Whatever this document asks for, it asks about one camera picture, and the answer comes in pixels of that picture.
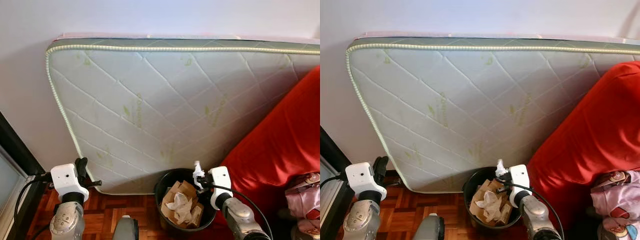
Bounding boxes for black round trash bin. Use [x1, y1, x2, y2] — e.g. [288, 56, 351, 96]
[154, 168, 218, 236]
[462, 166, 526, 233]

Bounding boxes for pink cartoon bear quilt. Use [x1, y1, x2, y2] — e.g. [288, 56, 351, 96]
[590, 170, 640, 240]
[285, 172, 321, 238]

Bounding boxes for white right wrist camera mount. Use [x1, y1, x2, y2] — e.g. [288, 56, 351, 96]
[507, 164, 532, 207]
[207, 166, 234, 211]

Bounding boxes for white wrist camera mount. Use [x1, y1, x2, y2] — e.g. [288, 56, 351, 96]
[507, 164, 532, 207]
[50, 163, 90, 202]
[207, 166, 234, 211]
[345, 161, 386, 201]

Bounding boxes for grey robot left leg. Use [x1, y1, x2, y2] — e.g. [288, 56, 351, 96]
[112, 215, 140, 240]
[412, 213, 446, 240]

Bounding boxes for white quilted mattress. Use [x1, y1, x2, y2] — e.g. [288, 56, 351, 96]
[45, 34, 321, 196]
[345, 32, 640, 193]

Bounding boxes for brown cardboard scraps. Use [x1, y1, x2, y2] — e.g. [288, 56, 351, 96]
[470, 179, 513, 226]
[161, 180, 205, 228]

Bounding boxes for red fabric cover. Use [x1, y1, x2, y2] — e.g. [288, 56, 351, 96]
[525, 60, 640, 231]
[215, 65, 321, 231]

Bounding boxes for crumpled white paper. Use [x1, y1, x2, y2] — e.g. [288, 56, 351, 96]
[166, 192, 193, 223]
[476, 191, 503, 222]

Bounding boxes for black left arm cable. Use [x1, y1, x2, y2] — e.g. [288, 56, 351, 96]
[14, 172, 55, 236]
[320, 172, 348, 191]

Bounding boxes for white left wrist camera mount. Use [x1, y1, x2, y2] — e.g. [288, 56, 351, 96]
[345, 161, 386, 201]
[50, 163, 90, 202]

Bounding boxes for black framed sliding door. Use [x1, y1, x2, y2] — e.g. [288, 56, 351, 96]
[0, 112, 48, 240]
[320, 127, 351, 240]

